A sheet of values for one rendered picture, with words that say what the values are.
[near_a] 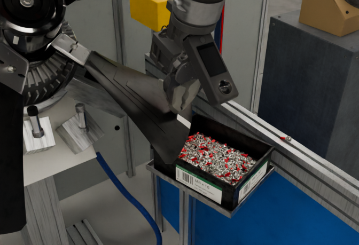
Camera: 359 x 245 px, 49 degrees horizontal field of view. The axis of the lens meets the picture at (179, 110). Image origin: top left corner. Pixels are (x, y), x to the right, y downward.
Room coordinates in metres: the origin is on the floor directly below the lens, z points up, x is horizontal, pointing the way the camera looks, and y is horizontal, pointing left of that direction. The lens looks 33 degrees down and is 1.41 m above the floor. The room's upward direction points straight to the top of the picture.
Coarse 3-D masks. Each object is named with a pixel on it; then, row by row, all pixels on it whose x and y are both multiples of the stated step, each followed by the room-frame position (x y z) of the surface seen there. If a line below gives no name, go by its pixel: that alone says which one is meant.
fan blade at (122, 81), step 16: (96, 64) 0.61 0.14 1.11; (112, 64) 0.66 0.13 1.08; (112, 80) 0.59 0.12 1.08; (128, 80) 0.63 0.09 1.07; (144, 80) 0.67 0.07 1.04; (112, 96) 0.56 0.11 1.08; (128, 96) 0.58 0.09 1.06; (144, 96) 0.61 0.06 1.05; (160, 96) 0.64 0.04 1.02; (128, 112) 0.54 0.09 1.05; (144, 112) 0.57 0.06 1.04; (160, 112) 0.59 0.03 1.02; (144, 128) 0.53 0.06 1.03; (160, 128) 0.56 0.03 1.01; (176, 128) 0.58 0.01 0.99; (160, 144) 0.52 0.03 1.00; (176, 144) 0.55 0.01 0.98
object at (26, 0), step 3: (21, 0) 0.60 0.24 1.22; (24, 0) 0.60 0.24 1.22; (27, 0) 0.60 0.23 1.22; (30, 0) 0.60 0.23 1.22; (33, 0) 0.61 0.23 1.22; (21, 3) 0.59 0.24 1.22; (24, 3) 0.60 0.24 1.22; (27, 3) 0.60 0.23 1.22; (30, 3) 0.60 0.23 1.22; (33, 3) 0.60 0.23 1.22; (27, 6) 0.59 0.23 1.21; (30, 6) 0.60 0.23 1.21
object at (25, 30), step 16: (0, 0) 0.59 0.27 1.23; (16, 0) 0.60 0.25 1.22; (48, 0) 0.62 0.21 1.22; (64, 0) 0.63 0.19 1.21; (0, 16) 0.56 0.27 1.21; (16, 16) 0.57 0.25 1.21; (32, 16) 0.59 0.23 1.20; (48, 16) 0.60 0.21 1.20; (64, 16) 0.61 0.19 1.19; (0, 32) 0.57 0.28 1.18; (16, 32) 0.56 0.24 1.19; (32, 32) 0.56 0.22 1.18; (48, 32) 0.58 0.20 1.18; (16, 48) 0.59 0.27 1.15; (32, 48) 0.60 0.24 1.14; (48, 48) 0.66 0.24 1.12; (32, 64) 0.63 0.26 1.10
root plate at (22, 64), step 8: (0, 48) 0.57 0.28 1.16; (8, 48) 0.58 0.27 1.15; (0, 56) 0.56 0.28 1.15; (8, 56) 0.58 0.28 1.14; (16, 56) 0.59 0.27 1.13; (0, 64) 0.55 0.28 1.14; (8, 64) 0.57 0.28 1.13; (16, 64) 0.59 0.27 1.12; (24, 64) 0.60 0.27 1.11; (0, 72) 0.55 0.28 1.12; (16, 72) 0.58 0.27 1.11; (24, 72) 0.60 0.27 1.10; (0, 80) 0.54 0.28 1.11; (8, 80) 0.56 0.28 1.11; (16, 80) 0.57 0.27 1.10; (24, 80) 0.59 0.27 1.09; (16, 88) 0.57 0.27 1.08
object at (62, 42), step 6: (60, 36) 0.65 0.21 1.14; (66, 36) 0.68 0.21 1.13; (54, 42) 0.61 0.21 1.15; (60, 42) 0.63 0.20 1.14; (66, 42) 0.65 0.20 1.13; (72, 42) 0.67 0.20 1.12; (60, 48) 0.60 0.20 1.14; (66, 48) 0.62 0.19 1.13; (78, 48) 0.65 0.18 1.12; (84, 48) 0.68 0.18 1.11; (66, 54) 0.59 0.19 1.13; (72, 54) 0.60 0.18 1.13; (78, 54) 0.62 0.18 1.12; (84, 54) 0.64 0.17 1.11; (78, 60) 0.59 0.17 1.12; (84, 60) 0.61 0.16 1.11
